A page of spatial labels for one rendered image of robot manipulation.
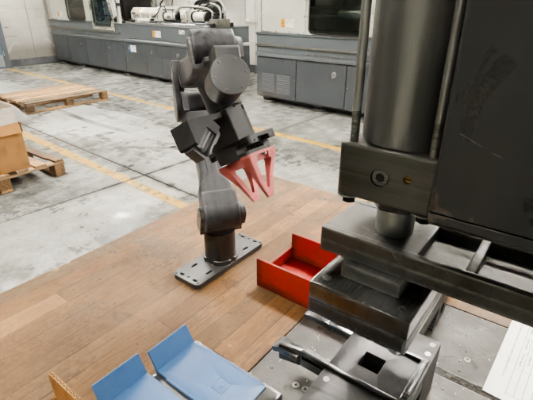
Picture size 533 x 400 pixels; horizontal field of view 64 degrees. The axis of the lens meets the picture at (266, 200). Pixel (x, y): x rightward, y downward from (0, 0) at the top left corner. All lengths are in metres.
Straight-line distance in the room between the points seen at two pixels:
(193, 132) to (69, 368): 0.39
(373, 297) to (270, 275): 0.39
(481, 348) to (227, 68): 0.57
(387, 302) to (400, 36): 0.23
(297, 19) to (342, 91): 1.13
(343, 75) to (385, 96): 5.30
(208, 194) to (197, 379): 0.33
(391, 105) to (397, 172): 0.06
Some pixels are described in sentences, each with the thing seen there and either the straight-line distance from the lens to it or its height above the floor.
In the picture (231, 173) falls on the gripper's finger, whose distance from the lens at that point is 0.69.
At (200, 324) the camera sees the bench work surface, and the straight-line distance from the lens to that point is 0.74.
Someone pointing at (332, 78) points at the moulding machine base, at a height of 0.46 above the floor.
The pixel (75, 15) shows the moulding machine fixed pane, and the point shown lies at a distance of 10.76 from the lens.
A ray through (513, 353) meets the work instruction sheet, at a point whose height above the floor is 0.90.
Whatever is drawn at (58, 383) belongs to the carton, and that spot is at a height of 0.97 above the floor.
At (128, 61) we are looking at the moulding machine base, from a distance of 9.19.
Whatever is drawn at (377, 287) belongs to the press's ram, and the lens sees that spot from 0.42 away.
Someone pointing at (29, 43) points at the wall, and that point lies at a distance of 11.81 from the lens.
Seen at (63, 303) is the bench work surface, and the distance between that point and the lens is 0.85.
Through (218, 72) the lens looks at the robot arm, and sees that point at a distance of 0.61.
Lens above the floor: 1.39
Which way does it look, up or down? 25 degrees down
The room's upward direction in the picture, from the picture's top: straight up
